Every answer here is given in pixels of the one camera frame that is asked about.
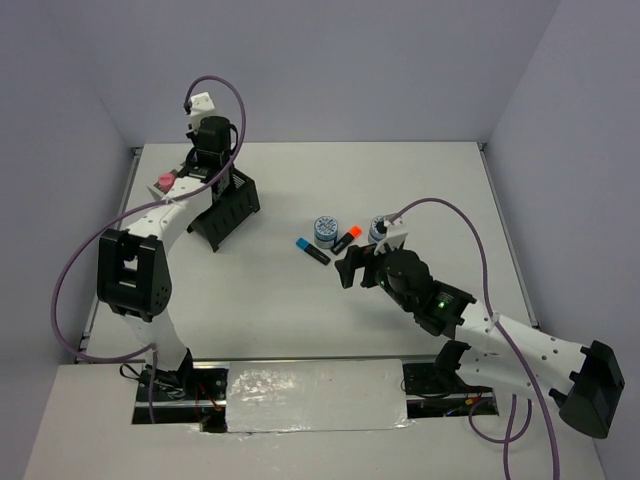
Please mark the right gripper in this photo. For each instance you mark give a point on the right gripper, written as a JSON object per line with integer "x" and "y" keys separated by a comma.
{"x": 358, "y": 257}

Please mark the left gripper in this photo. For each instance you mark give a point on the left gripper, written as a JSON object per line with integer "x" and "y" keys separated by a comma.
{"x": 194, "y": 137}

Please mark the orange highlighter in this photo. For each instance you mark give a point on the orange highlighter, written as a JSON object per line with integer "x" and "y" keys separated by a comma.
{"x": 344, "y": 241}

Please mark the blue highlighter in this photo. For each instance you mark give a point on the blue highlighter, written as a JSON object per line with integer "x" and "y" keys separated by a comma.
{"x": 312, "y": 251}

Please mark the pink cap pen tube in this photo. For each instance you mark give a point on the pink cap pen tube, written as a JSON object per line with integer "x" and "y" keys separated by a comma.
{"x": 165, "y": 182}

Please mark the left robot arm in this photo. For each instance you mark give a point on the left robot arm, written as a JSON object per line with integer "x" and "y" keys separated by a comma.
{"x": 133, "y": 273}

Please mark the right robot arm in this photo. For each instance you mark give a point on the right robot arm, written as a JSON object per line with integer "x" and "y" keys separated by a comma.
{"x": 583, "y": 383}

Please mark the blue slime jar left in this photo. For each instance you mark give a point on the blue slime jar left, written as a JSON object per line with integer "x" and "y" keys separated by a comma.
{"x": 325, "y": 229}

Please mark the white slotted organizer box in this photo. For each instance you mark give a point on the white slotted organizer box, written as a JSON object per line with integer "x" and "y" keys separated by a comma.
{"x": 157, "y": 190}

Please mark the black slotted organizer box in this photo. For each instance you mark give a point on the black slotted organizer box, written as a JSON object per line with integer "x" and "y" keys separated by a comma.
{"x": 238, "y": 201}

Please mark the silver tape panel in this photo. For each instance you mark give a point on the silver tape panel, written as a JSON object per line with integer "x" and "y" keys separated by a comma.
{"x": 315, "y": 396}

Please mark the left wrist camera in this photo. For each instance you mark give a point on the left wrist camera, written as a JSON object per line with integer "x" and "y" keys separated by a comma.
{"x": 198, "y": 107}

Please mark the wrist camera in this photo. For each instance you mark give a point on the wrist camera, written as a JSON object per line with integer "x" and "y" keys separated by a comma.
{"x": 198, "y": 107}
{"x": 396, "y": 234}

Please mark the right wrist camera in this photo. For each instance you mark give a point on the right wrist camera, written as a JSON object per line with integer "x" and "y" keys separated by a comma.
{"x": 396, "y": 234}

